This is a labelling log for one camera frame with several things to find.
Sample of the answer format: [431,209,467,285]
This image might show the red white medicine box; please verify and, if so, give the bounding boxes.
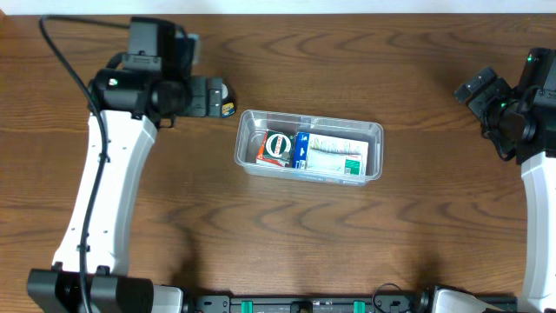
[255,130,283,167]

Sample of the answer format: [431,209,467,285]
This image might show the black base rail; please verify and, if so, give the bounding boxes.
[181,285,518,313]

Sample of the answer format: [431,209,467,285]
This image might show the dark syrup bottle white cap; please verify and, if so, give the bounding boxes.
[221,83,235,117]

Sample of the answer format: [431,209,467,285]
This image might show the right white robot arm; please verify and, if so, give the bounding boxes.
[453,48,555,312]

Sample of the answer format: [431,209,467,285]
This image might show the clear plastic container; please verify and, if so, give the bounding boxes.
[235,110,384,186]

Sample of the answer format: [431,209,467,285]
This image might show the blue white medicine box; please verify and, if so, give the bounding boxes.
[292,132,368,176]

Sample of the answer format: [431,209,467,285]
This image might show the green white medicine box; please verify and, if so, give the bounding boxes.
[306,150,364,176]

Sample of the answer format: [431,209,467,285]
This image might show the dark green square box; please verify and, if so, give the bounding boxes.
[265,130,295,167]

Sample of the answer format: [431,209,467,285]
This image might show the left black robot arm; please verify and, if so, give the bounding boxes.
[27,17,229,312]

